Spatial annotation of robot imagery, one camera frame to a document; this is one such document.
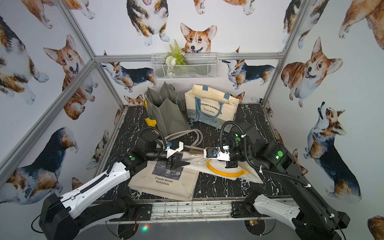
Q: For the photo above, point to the grey-green canvas bag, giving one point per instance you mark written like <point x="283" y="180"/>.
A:
<point x="166" y="109"/>

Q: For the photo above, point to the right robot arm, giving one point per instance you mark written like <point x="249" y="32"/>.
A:
<point x="312" y="218"/>

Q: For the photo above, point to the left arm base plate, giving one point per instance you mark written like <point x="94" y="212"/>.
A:
<point x="141" y="212"/>

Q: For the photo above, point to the white bag with yellow handles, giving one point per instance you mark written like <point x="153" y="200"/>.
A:
<point x="218" y="168"/>

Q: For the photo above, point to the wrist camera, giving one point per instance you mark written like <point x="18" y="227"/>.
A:
<point x="174" y="146"/>
<point x="216" y="153"/>

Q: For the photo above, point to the yellow plastic toy shovel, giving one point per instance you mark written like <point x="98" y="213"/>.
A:
<point x="150" y="122"/>

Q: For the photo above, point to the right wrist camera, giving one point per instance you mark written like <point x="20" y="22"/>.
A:
<point x="216" y="153"/>

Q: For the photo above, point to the white wire mesh basket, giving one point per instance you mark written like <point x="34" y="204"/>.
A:
<point x="199" y="66"/>

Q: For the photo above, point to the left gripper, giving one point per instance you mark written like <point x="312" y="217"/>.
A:
<point x="172" y="159"/>

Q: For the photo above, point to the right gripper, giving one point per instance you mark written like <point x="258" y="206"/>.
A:
<point x="232" y="163"/>

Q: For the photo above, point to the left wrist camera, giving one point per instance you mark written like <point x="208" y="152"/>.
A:
<point x="174" y="146"/>

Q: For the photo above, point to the artificial green fern plant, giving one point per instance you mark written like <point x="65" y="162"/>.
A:
<point x="175" y="61"/>

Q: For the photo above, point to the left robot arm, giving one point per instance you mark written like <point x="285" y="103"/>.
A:
<point x="64" y="217"/>

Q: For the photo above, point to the cream bag with blue handles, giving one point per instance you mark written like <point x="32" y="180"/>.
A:
<point x="210" y="106"/>

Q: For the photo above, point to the cream canvas bag with print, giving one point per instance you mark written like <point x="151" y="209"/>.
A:
<point x="152" y="177"/>

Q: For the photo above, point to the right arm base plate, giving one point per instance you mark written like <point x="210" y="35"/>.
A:
<point x="244" y="209"/>

